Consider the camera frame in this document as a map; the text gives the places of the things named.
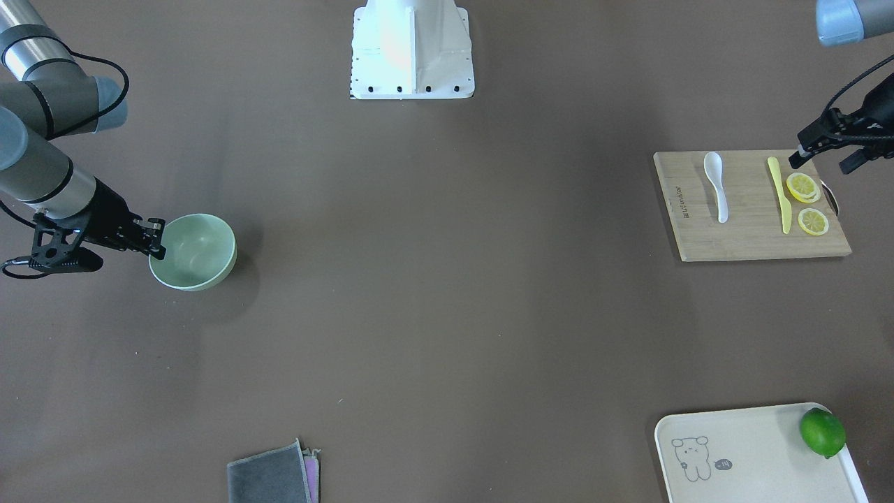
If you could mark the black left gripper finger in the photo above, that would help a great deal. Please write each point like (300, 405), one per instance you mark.
(803, 154)

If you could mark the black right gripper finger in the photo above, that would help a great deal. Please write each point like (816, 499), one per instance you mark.
(150, 235)

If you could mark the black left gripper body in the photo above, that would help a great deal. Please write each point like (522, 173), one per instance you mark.
(874, 109)

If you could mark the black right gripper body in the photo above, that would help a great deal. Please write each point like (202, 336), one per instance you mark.
(110, 210)

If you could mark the green ceramic bowl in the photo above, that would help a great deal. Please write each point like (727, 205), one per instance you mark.
(201, 251)

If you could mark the white ceramic spoon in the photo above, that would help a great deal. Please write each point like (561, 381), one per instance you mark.
(713, 165)

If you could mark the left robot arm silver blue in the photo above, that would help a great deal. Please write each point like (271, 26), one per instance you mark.
(844, 22)

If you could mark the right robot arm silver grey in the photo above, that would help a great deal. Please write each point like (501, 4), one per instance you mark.
(58, 92)

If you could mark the stacked lemon slices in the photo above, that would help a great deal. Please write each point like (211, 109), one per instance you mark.
(803, 188)

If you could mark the yellow plastic knife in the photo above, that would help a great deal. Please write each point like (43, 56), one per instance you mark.
(785, 209)

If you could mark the lemon slice near edge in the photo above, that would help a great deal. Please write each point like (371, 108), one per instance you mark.
(813, 222)

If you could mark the green lime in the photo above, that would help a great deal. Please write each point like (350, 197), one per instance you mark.
(822, 432)

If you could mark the grey folded cloth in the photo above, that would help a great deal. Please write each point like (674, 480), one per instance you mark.
(288, 474)

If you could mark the cream serving tray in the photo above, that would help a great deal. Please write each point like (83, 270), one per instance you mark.
(752, 454)

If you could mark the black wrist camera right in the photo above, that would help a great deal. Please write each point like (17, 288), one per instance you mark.
(57, 249)

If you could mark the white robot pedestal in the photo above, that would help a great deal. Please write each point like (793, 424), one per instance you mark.
(411, 50)

